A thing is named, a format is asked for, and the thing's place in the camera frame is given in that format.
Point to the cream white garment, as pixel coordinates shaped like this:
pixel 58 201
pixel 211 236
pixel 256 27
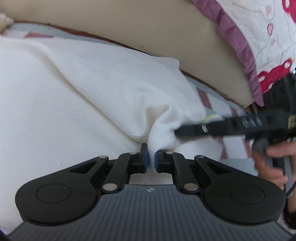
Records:
pixel 66 101

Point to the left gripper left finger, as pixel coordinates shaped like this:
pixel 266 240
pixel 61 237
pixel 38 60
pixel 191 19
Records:
pixel 126 165

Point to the cartoon quilt with purple ruffle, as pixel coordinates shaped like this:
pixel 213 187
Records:
pixel 262 33

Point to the person right hand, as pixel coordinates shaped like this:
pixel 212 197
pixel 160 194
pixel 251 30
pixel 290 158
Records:
pixel 275 163

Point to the beige bed base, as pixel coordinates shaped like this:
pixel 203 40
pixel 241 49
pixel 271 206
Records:
pixel 162 28

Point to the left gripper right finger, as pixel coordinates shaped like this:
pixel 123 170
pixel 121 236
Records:
pixel 176 164

